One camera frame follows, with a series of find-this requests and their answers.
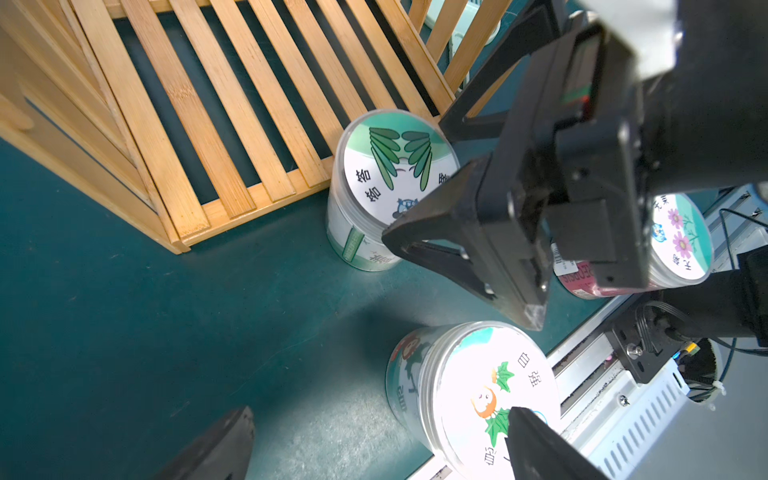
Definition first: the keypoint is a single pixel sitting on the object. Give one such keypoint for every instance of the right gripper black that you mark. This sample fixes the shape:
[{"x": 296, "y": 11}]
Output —
[{"x": 565, "y": 179}]

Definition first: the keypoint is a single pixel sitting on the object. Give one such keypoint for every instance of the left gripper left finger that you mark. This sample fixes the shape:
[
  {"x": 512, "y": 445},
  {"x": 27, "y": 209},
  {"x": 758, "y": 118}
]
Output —
[{"x": 223, "y": 451}]

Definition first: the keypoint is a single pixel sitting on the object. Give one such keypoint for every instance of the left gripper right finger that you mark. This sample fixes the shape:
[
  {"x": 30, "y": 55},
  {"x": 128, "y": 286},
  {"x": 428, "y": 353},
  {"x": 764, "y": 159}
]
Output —
[{"x": 538, "y": 452}]

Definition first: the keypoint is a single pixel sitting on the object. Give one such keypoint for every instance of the large jar orange flower lid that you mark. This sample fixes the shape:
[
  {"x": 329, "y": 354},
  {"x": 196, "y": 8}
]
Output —
[{"x": 453, "y": 388}]

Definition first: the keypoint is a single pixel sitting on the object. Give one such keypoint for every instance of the large jar green leaf lid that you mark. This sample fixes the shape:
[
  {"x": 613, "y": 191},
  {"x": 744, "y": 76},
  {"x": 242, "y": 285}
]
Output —
[{"x": 385, "y": 163}]

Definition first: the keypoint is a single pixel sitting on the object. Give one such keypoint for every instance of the bamboo two-tier shelf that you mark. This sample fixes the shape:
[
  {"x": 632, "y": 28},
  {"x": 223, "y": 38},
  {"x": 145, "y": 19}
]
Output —
[{"x": 186, "y": 125}]

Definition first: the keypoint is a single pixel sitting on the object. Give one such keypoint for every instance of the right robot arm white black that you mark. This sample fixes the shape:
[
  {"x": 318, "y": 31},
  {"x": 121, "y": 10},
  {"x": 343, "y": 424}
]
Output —
[{"x": 704, "y": 123}]

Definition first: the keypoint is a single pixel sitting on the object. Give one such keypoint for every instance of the large jar purple flower lid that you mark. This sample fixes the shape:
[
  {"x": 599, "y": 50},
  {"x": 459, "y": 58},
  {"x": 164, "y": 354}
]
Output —
[{"x": 681, "y": 253}]

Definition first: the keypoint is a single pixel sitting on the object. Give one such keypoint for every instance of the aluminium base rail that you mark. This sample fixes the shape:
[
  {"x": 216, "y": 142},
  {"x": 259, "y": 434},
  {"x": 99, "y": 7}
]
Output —
[{"x": 613, "y": 421}]

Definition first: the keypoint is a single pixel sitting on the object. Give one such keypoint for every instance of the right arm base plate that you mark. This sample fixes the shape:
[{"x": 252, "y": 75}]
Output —
[{"x": 644, "y": 337}]

